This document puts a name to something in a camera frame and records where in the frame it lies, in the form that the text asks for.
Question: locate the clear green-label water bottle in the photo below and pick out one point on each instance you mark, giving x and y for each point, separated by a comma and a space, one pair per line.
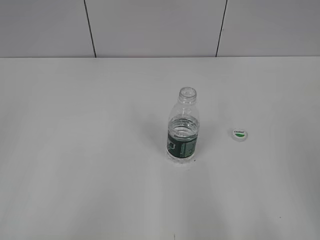
183, 127

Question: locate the white green bottle cap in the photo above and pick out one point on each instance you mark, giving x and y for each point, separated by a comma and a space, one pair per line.
239, 135

